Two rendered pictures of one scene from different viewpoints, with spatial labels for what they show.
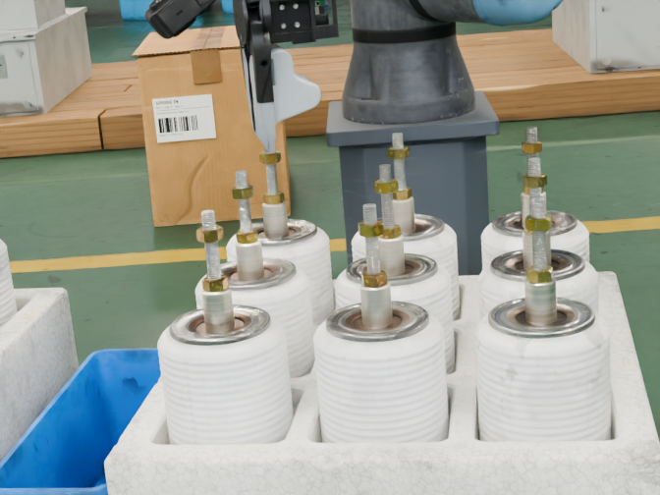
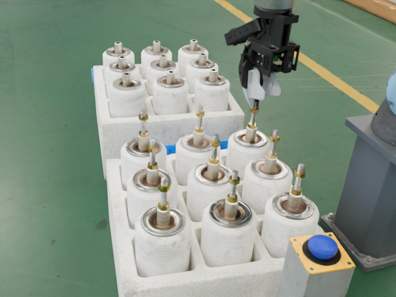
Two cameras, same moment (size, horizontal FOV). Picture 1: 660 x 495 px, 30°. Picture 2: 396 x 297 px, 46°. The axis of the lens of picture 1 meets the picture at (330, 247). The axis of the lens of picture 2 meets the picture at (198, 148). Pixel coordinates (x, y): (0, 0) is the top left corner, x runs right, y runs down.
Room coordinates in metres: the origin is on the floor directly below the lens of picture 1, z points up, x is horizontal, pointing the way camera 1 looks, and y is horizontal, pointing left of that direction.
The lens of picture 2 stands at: (0.62, -0.71, 0.78)
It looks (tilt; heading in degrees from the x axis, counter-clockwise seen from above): 32 degrees down; 65
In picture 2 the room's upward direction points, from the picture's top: 4 degrees clockwise
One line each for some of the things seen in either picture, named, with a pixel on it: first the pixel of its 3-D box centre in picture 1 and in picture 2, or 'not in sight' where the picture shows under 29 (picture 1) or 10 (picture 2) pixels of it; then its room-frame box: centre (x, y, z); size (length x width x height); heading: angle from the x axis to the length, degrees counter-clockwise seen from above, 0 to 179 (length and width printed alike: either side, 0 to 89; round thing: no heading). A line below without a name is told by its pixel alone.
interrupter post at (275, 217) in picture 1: (275, 220); (251, 133); (1.10, 0.05, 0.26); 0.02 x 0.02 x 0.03
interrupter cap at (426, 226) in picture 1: (403, 229); (269, 168); (1.08, -0.07, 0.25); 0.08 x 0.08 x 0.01
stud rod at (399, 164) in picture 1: (400, 174); (273, 147); (1.08, -0.07, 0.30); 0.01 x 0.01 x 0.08
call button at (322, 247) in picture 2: not in sight; (322, 248); (0.99, -0.35, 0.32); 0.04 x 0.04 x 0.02
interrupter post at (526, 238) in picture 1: (536, 250); (231, 207); (0.94, -0.17, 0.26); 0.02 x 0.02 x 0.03
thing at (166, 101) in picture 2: not in sight; (170, 111); (1.03, 0.38, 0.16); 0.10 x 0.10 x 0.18
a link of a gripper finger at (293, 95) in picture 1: (288, 100); (256, 91); (1.08, 0.03, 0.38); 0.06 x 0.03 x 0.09; 101
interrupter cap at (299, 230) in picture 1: (276, 233); (250, 138); (1.10, 0.05, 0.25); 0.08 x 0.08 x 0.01
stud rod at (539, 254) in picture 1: (539, 249); (164, 197); (0.82, -0.15, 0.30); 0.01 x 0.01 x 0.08
